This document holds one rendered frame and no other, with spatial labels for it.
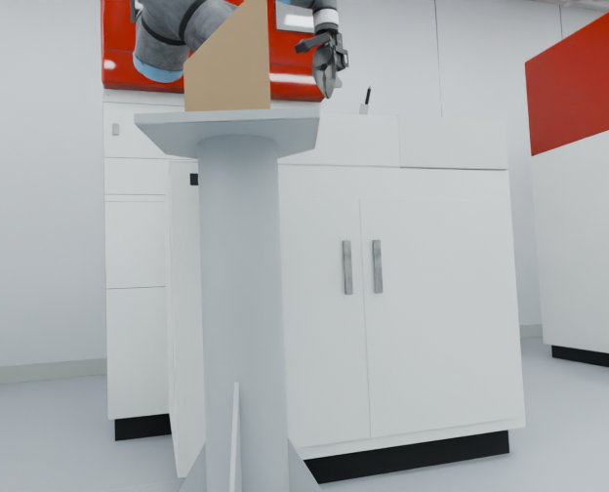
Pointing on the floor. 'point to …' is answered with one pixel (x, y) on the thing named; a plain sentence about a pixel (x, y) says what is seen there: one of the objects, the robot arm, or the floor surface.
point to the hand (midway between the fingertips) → (326, 94)
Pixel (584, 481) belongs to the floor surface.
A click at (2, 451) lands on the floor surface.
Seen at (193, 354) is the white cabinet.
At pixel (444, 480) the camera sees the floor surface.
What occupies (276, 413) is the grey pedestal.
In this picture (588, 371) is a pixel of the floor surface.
